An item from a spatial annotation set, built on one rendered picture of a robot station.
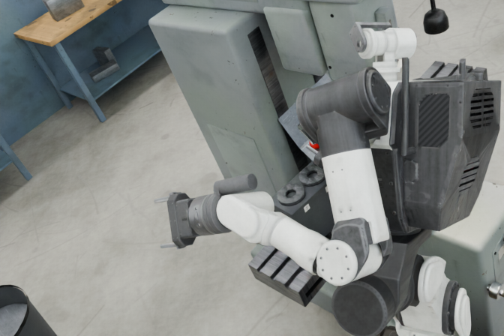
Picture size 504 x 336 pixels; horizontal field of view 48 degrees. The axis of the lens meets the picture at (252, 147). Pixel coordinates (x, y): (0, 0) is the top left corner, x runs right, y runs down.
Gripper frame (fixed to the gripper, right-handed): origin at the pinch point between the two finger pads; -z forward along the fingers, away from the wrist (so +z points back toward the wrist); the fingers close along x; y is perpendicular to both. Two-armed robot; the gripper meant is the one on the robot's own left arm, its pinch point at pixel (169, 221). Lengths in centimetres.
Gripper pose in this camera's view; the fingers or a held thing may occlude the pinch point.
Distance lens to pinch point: 133.0
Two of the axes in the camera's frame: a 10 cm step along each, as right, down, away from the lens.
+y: -6.1, 0.0, -7.9
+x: -1.6, -9.8, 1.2
